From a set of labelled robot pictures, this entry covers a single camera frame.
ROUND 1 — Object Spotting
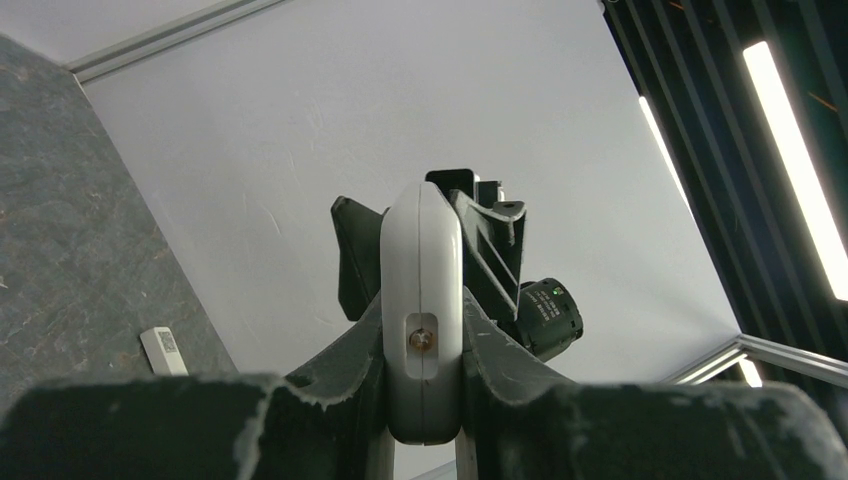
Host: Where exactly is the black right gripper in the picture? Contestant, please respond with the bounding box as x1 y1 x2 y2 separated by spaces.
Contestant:
330 169 526 323

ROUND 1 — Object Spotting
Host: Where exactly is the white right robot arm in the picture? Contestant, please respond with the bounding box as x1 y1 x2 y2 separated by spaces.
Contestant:
330 169 584 362

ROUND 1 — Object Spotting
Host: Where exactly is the white remote control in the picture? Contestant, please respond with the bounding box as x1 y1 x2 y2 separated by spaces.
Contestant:
379 182 463 445

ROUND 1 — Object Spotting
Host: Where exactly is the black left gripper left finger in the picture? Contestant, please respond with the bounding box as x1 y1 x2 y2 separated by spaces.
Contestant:
1 301 388 479

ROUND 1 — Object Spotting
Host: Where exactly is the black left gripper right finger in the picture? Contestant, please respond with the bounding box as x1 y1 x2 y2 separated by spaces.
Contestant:
461 293 847 479

